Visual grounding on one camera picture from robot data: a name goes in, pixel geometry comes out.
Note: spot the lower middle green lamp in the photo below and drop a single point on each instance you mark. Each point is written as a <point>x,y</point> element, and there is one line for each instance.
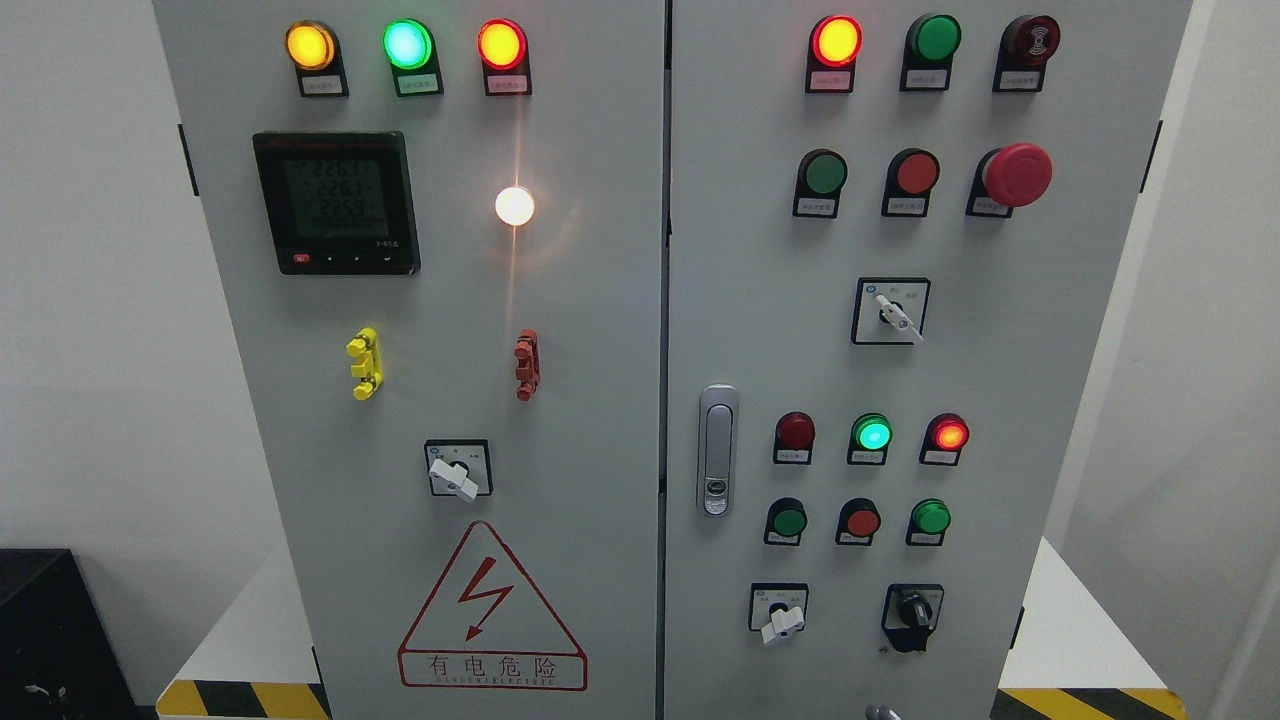
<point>870,436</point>

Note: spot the black digital power meter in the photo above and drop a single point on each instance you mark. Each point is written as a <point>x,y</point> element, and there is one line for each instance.
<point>339,203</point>

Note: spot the red emergency stop button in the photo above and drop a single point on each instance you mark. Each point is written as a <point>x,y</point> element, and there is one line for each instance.
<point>1011,177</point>

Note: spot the green lamp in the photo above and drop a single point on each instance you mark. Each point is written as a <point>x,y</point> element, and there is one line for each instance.
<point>870,436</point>
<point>929,49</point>

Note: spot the top right green lamp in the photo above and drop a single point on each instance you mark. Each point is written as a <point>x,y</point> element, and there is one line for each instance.
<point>929,49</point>

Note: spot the red push button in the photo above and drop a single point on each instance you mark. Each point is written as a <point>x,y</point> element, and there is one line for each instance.
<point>858,522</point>
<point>910,178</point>

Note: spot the upper right selector switch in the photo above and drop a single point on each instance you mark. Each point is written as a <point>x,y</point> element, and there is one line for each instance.
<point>890,311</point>

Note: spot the lower red push button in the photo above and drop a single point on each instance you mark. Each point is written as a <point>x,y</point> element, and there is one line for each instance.
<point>858,522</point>

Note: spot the lower left red lamp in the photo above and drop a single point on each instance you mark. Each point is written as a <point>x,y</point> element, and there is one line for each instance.
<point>794,438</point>

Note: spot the yellow indicator light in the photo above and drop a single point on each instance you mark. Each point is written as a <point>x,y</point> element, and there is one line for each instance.
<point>315,53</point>

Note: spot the red lamp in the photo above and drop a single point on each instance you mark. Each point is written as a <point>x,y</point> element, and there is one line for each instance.
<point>833,47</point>
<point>943,441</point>
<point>794,438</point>

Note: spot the white platform with hazard stripes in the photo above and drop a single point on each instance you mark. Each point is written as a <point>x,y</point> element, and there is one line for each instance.
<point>1069,661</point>

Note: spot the bottom white selector switch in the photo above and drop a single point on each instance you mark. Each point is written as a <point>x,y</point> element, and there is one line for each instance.
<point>777,611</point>

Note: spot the left door selector switch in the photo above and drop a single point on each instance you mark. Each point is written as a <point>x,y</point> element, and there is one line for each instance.
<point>460,468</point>

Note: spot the lower left green push button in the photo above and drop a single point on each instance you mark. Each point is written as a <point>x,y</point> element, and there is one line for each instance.
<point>785,522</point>

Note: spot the dark red buzzer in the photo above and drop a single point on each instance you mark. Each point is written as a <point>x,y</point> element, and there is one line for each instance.
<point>1025,48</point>

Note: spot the black box at left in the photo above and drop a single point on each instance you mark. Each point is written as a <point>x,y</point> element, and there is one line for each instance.
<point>56,662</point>

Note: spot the green push button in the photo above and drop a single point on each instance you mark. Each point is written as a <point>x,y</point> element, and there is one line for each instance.
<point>785,522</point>
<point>928,523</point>
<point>820,176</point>

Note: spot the top right red lamp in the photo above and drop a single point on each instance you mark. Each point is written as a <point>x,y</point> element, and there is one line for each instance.
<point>833,47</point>

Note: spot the lower right red lamp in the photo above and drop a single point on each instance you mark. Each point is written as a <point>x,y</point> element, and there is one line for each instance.
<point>943,441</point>

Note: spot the green lit indicator light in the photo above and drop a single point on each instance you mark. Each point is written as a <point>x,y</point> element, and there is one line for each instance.
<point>413,59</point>

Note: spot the upper green push button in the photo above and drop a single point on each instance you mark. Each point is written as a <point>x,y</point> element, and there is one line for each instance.
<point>820,176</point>

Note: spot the red electric hazard warning sticker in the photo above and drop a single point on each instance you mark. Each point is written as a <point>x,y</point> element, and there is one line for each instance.
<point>486,625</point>

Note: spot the red terminal connector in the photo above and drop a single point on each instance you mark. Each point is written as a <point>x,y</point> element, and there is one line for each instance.
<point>527,371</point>

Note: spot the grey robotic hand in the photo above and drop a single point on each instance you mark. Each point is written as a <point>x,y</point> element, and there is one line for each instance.
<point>880,712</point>

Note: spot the lower right green push button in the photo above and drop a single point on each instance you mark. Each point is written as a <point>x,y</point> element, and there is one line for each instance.
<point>928,523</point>

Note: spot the yellow terminal connector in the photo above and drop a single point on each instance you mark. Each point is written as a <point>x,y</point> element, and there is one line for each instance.
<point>366,367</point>

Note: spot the grey electrical control cabinet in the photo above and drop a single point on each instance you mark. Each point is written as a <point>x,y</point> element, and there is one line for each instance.
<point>661,142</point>

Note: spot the red lit indicator light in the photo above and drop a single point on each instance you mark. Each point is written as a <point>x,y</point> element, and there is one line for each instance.
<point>504,52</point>

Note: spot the silver cabinet door handle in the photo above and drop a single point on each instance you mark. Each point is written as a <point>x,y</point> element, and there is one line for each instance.
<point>719,407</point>

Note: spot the upper red push button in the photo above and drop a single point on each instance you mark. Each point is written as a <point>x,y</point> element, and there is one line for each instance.
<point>910,178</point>

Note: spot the bottom black selector switch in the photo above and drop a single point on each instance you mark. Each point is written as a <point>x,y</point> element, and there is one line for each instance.
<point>910,615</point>

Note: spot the white lit indicator light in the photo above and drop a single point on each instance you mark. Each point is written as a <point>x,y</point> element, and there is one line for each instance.
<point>515,205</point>

